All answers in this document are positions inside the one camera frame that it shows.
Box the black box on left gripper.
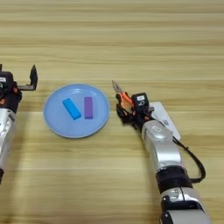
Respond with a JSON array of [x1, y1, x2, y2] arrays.
[[0, 71, 15, 90]]

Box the orange black needle-nose pliers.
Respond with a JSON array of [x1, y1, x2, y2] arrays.
[[111, 80, 136, 118]]

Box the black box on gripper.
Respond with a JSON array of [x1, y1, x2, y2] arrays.
[[0, 71, 15, 90], [130, 92, 151, 114]]

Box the light blue round plate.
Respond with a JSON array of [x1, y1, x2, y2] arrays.
[[43, 83, 111, 139]]

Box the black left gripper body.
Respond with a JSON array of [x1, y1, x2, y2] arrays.
[[0, 84, 32, 114]]

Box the purple rectangular block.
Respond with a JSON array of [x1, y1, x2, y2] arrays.
[[83, 95, 95, 120]]

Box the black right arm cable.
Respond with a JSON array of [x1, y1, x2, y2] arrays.
[[171, 135, 207, 185]]

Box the blue rectangular block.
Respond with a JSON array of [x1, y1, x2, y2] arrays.
[[61, 97, 82, 121]]

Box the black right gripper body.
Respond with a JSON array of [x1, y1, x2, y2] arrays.
[[125, 105, 156, 131]]

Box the white rectangular device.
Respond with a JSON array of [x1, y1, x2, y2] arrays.
[[148, 101, 182, 142]]

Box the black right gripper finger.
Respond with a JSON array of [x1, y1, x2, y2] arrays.
[[115, 102, 133, 126]]

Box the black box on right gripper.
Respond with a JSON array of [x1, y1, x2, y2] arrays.
[[130, 92, 151, 114]]

